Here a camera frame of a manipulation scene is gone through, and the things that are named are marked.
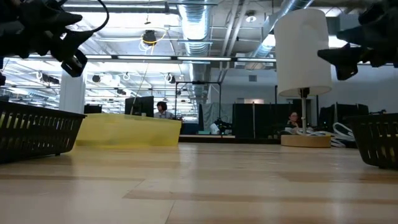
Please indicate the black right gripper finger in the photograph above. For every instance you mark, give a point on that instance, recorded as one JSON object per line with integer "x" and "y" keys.
{"x": 363, "y": 34}
{"x": 342, "y": 56}

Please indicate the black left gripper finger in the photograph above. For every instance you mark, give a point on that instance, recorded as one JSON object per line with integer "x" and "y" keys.
{"x": 73, "y": 42}
{"x": 57, "y": 18}

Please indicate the white shade wooden base lamp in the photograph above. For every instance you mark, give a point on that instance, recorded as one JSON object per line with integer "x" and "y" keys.
{"x": 303, "y": 53}

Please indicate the white building column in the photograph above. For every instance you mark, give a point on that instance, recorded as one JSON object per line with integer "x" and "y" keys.
{"x": 72, "y": 93}

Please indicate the small black monitor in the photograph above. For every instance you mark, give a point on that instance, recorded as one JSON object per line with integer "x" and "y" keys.
{"x": 92, "y": 109}

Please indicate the black ceiling device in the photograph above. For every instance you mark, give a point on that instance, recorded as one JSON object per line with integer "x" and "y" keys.
{"x": 150, "y": 37}

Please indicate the person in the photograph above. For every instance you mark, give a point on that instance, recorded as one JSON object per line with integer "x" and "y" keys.
{"x": 293, "y": 121}
{"x": 161, "y": 110}

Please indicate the black mesh basket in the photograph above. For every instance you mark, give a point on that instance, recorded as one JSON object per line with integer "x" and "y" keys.
{"x": 377, "y": 140}
{"x": 31, "y": 133}

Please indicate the black computer monitor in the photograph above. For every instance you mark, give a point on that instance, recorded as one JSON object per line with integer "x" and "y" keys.
{"x": 140, "y": 107}

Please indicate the yellow translucent plastic bin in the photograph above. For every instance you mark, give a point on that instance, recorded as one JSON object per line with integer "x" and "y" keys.
{"x": 124, "y": 130}

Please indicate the black table edge bar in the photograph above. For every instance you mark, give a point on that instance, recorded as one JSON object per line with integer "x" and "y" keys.
{"x": 248, "y": 141}

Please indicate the small black background robot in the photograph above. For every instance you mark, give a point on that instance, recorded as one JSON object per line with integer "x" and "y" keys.
{"x": 224, "y": 124}

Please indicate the grey fabric partition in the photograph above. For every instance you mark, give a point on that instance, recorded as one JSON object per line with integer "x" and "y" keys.
{"x": 214, "y": 113}

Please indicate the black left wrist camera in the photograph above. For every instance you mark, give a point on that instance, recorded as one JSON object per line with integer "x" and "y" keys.
{"x": 74, "y": 64}

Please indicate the silver spiral ventilation duct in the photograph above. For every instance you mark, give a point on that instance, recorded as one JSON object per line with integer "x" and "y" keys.
{"x": 196, "y": 28}

